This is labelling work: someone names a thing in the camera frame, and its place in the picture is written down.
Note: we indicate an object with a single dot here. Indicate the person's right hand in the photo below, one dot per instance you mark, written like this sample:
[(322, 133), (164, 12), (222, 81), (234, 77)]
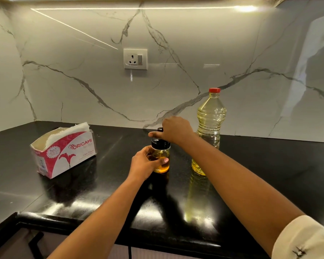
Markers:
[(175, 130)]

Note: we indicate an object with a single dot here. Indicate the person's left hand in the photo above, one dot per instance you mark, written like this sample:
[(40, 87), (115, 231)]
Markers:
[(144, 164)]

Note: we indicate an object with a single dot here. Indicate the small glass oil bottle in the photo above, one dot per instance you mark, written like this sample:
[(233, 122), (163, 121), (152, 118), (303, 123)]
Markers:
[(162, 161)]

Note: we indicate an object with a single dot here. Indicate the black knobbed bottle lid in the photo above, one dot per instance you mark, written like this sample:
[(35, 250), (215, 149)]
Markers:
[(160, 144)]

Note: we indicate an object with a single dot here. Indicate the large clear plastic oil bottle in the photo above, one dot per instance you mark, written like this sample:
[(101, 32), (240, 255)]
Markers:
[(210, 115)]

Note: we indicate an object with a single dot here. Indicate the red plastic bottle cap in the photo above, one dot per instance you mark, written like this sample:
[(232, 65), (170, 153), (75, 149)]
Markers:
[(214, 90)]

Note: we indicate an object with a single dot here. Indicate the person's left forearm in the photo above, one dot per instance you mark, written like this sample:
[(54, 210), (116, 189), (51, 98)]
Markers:
[(97, 223)]

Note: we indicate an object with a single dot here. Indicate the person's right forearm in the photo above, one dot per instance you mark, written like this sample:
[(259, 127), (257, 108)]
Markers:
[(245, 191)]

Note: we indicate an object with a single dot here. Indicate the black stone countertop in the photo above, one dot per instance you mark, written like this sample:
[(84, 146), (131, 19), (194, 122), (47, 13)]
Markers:
[(272, 172)]

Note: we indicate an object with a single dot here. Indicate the red and white tissue box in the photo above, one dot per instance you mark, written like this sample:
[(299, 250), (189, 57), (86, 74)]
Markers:
[(70, 159)]

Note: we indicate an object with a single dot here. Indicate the stack of white tissues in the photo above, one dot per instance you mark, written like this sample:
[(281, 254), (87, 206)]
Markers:
[(67, 132)]

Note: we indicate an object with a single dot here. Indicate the brown base cabinet door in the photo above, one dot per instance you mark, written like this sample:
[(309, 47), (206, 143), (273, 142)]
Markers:
[(56, 242), (156, 253)]

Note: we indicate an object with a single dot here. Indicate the white patterned shirt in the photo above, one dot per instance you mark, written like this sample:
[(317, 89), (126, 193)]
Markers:
[(305, 240)]

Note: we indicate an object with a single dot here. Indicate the white wall socket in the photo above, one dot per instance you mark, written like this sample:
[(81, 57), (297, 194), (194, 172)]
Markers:
[(135, 59)]

